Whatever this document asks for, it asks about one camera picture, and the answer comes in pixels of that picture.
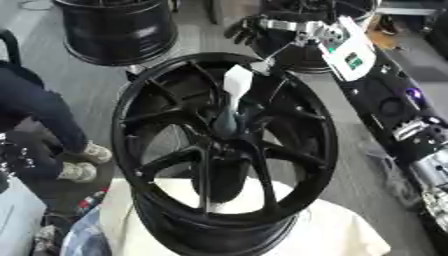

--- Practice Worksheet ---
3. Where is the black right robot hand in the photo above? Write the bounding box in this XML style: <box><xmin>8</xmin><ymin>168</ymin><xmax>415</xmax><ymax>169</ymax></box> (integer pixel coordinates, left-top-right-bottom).
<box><xmin>222</xmin><ymin>14</ymin><xmax>272</xmax><ymax>46</ymax></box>

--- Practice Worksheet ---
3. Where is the white pin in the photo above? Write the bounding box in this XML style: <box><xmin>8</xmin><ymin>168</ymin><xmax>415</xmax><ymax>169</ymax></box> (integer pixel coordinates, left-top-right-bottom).
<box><xmin>222</xmin><ymin>64</ymin><xmax>256</xmax><ymax>113</ymax></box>

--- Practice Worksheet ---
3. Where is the black wheel rim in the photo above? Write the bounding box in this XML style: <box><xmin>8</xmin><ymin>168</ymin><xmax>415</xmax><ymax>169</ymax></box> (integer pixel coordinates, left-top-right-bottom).
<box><xmin>250</xmin><ymin>0</ymin><xmax>382</xmax><ymax>75</ymax></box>
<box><xmin>50</xmin><ymin>0</ymin><xmax>179</xmax><ymax>67</ymax></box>

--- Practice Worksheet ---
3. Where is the black spoked wheel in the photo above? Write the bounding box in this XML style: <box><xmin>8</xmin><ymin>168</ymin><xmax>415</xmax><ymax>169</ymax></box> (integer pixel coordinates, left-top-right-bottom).
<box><xmin>108</xmin><ymin>51</ymin><xmax>342</xmax><ymax>256</ymax></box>

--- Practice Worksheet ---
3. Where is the person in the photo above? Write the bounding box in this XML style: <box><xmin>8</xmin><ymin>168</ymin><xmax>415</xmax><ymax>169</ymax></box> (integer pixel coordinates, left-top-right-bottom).
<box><xmin>0</xmin><ymin>61</ymin><xmax>114</xmax><ymax>184</ymax></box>

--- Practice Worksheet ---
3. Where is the white round pedestal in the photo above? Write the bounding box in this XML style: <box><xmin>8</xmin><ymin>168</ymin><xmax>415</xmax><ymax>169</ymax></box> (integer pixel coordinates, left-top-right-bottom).
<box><xmin>96</xmin><ymin>175</ymin><xmax>392</xmax><ymax>256</ymax></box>

